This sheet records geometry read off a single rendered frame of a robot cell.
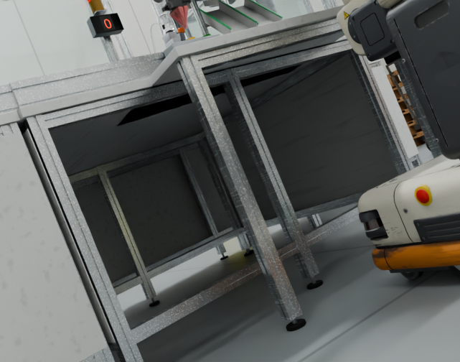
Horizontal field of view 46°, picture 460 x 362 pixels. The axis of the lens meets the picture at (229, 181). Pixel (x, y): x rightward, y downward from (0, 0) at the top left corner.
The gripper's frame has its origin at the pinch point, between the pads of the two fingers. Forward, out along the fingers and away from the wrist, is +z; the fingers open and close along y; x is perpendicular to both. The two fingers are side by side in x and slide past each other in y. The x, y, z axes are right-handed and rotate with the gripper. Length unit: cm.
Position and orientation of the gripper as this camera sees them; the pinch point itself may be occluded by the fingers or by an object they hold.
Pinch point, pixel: (184, 26)
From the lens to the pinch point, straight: 212.0
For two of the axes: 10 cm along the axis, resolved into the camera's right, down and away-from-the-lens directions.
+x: 5.5, -2.1, -8.1
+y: -7.5, 3.0, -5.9
